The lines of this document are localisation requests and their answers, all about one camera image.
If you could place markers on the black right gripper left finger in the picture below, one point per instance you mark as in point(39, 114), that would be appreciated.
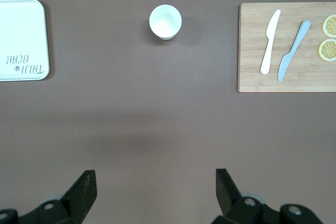
point(78, 197)

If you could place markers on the yellow lemon slice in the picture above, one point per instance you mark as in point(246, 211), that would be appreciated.
point(328, 50)
point(330, 26)

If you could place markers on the white plastic cup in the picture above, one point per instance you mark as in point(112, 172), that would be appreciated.
point(165, 22)

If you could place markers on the white plastic knife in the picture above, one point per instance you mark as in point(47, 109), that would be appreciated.
point(270, 37)

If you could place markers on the bamboo cutting board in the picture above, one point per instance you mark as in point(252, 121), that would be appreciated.
point(252, 82)

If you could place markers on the brown table cover cloth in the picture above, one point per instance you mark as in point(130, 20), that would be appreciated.
point(168, 119)

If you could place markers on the cream bear print tray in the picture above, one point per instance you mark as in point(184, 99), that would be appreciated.
point(21, 32)

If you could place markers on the grey plastic knife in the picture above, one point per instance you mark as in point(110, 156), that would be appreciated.
point(294, 48)

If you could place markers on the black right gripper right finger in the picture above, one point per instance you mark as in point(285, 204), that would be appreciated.
point(228, 197)

